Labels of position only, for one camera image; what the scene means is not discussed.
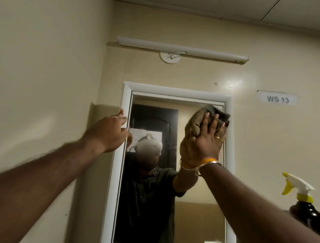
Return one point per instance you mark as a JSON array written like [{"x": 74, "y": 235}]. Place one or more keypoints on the person's right hand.
[{"x": 206, "y": 147}]

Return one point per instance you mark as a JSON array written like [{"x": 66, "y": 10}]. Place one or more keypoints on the person's left hand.
[{"x": 106, "y": 132}]

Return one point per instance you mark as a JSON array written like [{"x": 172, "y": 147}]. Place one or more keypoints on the person's left thumb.
[{"x": 120, "y": 113}]

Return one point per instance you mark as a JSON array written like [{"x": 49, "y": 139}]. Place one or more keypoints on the person's right middle finger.
[{"x": 215, "y": 126}]

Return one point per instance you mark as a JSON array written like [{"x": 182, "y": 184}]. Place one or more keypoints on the grey cleaning cloth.
[{"x": 203, "y": 111}]

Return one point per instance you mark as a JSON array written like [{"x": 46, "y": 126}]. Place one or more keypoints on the white framed wall mirror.
[{"x": 175, "y": 91}]

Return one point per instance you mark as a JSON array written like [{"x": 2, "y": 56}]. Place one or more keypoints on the person's right forearm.
[{"x": 250, "y": 207}]

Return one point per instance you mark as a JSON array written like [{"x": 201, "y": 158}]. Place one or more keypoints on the person's left forearm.
[{"x": 40, "y": 180}]

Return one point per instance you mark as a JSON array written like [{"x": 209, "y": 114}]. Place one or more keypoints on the orange wristband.
[{"x": 208, "y": 160}]

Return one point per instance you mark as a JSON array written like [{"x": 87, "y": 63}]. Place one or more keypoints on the silver bangle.
[{"x": 211, "y": 163}]

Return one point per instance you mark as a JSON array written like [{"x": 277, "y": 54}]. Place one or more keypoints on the white tube light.
[{"x": 182, "y": 49}]

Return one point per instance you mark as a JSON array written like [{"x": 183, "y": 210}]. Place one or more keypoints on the dark spray bottle yellow trigger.
[{"x": 303, "y": 207}]

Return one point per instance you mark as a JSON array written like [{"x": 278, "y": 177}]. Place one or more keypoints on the white wall label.
[{"x": 277, "y": 98}]

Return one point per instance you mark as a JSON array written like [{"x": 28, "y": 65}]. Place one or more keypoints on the round white wall box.
[{"x": 170, "y": 58}]

